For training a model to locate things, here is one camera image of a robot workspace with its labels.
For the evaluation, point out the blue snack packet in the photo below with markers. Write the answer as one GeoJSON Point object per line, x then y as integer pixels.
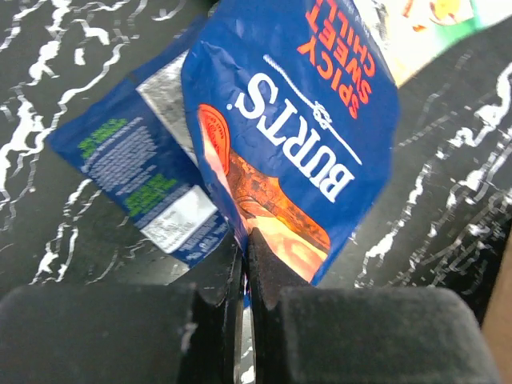
{"type": "Point", "coordinates": [134, 144]}

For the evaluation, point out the blue Burts crisps packet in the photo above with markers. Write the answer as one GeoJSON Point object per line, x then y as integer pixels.
{"type": "Point", "coordinates": [292, 110]}

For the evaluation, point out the green white snack bag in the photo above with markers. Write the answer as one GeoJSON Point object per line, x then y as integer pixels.
{"type": "Point", "coordinates": [411, 34]}

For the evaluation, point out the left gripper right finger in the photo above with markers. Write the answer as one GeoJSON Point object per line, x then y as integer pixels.
{"type": "Point", "coordinates": [304, 334]}

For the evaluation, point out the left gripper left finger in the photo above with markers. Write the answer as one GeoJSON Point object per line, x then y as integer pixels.
{"type": "Point", "coordinates": [186, 332]}

